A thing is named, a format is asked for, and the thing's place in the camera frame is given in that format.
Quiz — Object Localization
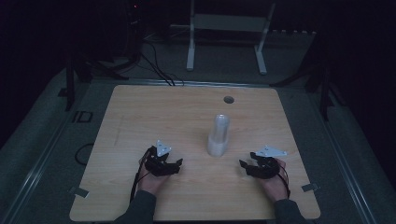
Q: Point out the black metal stand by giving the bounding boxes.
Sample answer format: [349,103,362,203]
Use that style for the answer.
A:
[270,35,347,123]
[63,54,129,112]

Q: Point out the right hand-held gripper cable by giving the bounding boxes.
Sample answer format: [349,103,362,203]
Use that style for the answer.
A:
[276,161,291,200]

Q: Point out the black floor cables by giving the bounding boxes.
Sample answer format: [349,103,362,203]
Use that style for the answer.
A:
[139,39,185,87]

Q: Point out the person's left hand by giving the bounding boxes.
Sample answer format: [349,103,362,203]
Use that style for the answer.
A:
[136,162,172,197]

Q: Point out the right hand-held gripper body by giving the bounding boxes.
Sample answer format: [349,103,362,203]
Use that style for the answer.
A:
[245,145,289,180]

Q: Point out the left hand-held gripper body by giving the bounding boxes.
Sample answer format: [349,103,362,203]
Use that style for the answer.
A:
[144,139,181,177]

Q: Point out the stack of clear plastic cups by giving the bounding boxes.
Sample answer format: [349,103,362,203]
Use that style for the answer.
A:
[206,113,232,158]

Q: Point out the white metal stand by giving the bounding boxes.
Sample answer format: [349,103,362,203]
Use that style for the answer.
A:
[185,0,277,77]

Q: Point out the grey tape piece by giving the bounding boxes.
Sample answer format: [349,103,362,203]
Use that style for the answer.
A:
[68,186,91,199]
[300,182,320,193]

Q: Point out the black looped cable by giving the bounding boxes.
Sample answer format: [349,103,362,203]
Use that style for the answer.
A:
[74,142,95,167]

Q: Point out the person's right hand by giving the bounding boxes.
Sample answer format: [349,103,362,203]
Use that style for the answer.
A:
[259,158,290,203]

